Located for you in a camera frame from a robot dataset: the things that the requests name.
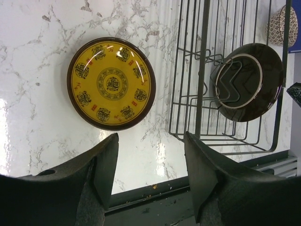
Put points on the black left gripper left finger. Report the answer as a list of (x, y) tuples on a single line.
[(74, 193)]

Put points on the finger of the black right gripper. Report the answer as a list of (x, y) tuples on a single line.
[(295, 92)]

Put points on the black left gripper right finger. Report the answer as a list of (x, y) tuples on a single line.
[(228, 193)]

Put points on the black plate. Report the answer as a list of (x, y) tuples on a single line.
[(248, 82)]

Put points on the yellow patterned plate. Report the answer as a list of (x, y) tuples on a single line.
[(111, 83)]

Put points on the brown patterned bowl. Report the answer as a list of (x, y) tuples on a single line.
[(275, 28)]

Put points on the black wire dish rack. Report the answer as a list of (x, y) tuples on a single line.
[(208, 31)]

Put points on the blue ring binder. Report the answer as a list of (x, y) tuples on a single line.
[(295, 27)]

